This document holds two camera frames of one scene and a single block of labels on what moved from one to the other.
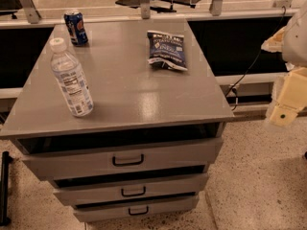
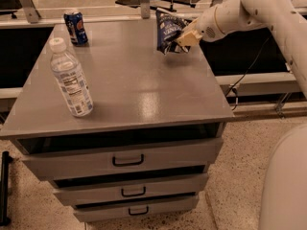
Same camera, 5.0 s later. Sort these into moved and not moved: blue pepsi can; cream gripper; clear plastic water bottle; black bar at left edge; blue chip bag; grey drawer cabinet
Moved: cream gripper; blue chip bag
Not moved: grey drawer cabinet; blue pepsi can; clear plastic water bottle; black bar at left edge
